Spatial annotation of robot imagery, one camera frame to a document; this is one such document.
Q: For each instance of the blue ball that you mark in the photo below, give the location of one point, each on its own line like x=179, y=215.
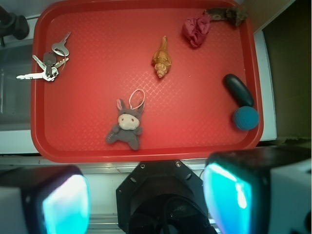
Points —
x=246, y=118

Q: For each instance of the orange spiral seashell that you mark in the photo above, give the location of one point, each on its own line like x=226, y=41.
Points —
x=161, y=59

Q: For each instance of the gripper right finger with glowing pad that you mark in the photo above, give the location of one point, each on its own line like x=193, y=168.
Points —
x=265, y=190

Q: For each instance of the silver key bunch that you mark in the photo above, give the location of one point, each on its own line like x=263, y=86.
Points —
x=51, y=62

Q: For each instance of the grey plush bunny keychain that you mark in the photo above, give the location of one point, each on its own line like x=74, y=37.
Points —
x=128, y=127

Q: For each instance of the red plastic tray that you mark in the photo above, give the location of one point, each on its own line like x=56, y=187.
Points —
x=187, y=114

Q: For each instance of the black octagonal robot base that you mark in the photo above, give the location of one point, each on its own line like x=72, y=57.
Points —
x=162, y=197

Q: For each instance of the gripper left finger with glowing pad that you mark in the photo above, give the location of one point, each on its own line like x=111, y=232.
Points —
x=44, y=200

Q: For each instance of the black clamp knob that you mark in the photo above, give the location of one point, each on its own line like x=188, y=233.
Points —
x=12, y=25

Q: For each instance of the crumpled maroon cloth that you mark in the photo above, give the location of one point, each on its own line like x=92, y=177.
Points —
x=196, y=29

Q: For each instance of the brown furry toy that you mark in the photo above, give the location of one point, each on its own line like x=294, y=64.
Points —
x=234, y=15

